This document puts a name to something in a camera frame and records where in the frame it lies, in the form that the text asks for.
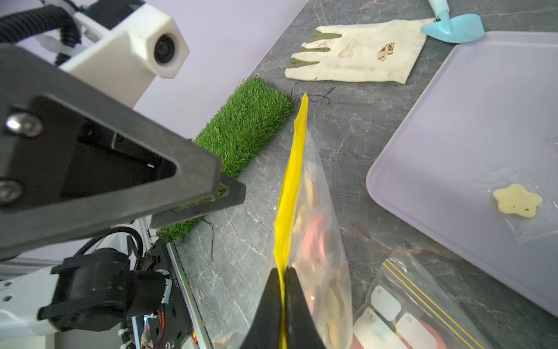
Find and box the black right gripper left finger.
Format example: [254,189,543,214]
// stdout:
[241,268,281,349]

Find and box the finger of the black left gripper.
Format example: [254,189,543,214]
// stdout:
[150,173,246,229]
[1,44,221,259]

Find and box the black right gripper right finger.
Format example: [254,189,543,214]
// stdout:
[286,267,325,349]

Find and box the ziploc bag with yellow toy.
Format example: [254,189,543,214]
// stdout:
[273,96,353,348]

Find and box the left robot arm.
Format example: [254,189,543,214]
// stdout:
[1,1,246,344]

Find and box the ziploc bag with small cookies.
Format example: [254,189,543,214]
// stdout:
[352,249,491,349]

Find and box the green artificial grass mat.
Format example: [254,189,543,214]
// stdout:
[155,76,296,243]

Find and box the black thread tangle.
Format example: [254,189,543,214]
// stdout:
[289,81,337,106]

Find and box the cream gardening glove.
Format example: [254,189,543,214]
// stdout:
[284,18,434,84]

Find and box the lilac plastic tray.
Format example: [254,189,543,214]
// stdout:
[366,31,557,314]

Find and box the pale star shaped cookie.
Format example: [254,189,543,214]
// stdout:
[493,183,543,218]

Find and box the light blue garden trowel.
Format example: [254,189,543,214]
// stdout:
[421,0,485,44]

